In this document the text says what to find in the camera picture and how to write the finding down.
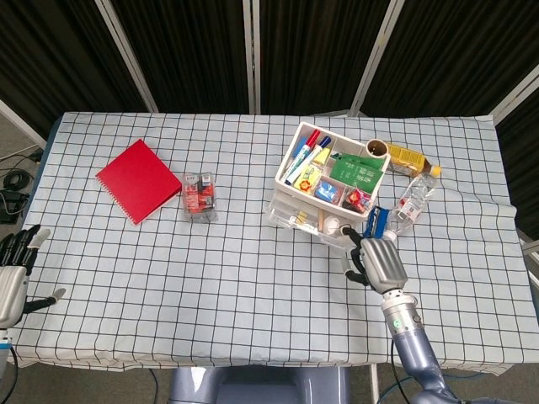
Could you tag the yellow label tea bottle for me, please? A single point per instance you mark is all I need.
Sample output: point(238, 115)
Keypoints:
point(406, 159)

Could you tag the green tea packet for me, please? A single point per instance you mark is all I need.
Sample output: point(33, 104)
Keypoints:
point(353, 159)
point(358, 179)

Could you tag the transparent plastic drawer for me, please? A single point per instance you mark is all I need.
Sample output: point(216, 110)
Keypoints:
point(286, 214)

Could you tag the blue-capped whiteboard marker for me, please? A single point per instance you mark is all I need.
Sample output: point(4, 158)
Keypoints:
point(316, 155)

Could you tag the wooden clips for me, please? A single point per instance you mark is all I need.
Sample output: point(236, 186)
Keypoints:
point(300, 218)

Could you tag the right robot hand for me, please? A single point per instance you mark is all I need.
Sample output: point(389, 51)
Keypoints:
point(383, 265)

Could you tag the red-capped whiteboard marker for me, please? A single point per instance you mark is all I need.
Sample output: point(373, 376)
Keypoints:
point(303, 153)

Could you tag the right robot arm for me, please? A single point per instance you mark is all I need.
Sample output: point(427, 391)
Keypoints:
point(414, 349)

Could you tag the yellow lion snack packet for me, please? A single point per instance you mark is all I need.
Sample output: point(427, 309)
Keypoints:
point(307, 180)

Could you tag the grey-blue robot torso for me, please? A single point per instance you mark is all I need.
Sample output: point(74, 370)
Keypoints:
point(257, 385)

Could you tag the small blue packet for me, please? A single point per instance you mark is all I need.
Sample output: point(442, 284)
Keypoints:
point(327, 191)

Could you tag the white drawer organizer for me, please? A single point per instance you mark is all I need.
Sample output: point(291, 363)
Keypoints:
point(282, 181)

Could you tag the red spiral notebook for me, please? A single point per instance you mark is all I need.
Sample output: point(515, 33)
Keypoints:
point(137, 181)

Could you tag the yellow-green snack packet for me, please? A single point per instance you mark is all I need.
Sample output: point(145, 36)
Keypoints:
point(322, 157)

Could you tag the black folding partition screen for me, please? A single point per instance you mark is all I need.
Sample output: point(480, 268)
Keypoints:
point(189, 50)

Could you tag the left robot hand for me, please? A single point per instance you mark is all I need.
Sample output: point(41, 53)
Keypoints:
point(10, 290)

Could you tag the clear water bottle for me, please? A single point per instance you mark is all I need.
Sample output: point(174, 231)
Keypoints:
point(410, 206)

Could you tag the blue snack wrapper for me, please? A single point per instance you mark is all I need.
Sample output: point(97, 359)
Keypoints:
point(377, 221)

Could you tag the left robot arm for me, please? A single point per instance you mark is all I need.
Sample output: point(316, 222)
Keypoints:
point(4, 349)

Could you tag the black power adapter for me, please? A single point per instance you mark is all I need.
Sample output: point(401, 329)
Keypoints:
point(10, 208)

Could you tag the red candy packet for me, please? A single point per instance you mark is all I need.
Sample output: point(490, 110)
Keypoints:
point(360, 200)

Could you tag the checkered tablecloth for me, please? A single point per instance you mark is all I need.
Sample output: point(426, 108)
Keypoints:
point(210, 273)

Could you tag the blue eraser block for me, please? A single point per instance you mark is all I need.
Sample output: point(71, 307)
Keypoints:
point(301, 147)

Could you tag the white round cotton pad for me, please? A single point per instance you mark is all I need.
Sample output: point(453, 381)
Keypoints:
point(332, 223)

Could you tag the clear box with red contents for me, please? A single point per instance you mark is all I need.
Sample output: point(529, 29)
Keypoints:
point(200, 198)

